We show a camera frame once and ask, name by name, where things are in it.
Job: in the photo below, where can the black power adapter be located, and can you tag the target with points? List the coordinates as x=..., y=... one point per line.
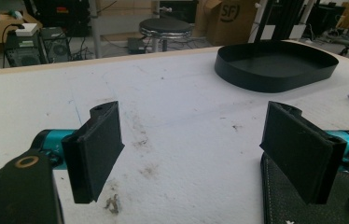
x=136, y=46

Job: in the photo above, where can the black oval tray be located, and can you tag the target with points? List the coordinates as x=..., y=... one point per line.
x=272, y=67

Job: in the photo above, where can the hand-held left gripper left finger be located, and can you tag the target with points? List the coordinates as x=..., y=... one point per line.
x=93, y=155

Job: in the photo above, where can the brown cardboard box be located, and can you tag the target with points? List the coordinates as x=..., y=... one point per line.
x=225, y=21

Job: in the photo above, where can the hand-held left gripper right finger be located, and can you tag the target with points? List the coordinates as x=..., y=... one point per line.
x=300, y=155

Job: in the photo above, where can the round black stool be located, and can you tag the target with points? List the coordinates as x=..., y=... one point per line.
x=165, y=29

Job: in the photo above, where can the white small box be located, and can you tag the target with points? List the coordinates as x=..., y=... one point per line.
x=27, y=29

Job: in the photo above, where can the grey metal table leg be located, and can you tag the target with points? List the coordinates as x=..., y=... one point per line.
x=94, y=28

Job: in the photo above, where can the black computer tower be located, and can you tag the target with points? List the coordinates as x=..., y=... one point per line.
x=56, y=45
x=23, y=49

